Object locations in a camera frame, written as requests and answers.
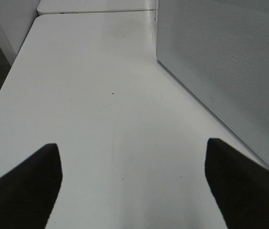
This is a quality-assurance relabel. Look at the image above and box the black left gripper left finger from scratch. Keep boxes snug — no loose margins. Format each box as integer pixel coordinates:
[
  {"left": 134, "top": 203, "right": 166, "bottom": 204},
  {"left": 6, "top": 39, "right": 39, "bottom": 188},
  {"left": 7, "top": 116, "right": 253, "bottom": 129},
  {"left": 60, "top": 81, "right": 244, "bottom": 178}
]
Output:
[{"left": 0, "top": 143, "right": 63, "bottom": 229}]

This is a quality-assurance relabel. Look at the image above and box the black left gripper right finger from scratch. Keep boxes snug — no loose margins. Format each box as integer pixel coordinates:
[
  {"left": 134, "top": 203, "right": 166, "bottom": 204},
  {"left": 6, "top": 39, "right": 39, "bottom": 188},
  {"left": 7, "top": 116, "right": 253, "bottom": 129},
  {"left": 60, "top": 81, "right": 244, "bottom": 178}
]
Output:
[{"left": 204, "top": 138, "right": 269, "bottom": 229}]

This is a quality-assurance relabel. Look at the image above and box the white microwave oven body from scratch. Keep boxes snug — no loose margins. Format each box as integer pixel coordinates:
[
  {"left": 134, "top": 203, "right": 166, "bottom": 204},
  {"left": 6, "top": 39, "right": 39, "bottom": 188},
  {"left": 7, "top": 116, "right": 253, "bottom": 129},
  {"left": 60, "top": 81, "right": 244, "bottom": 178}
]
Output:
[{"left": 148, "top": 0, "right": 159, "bottom": 62}]

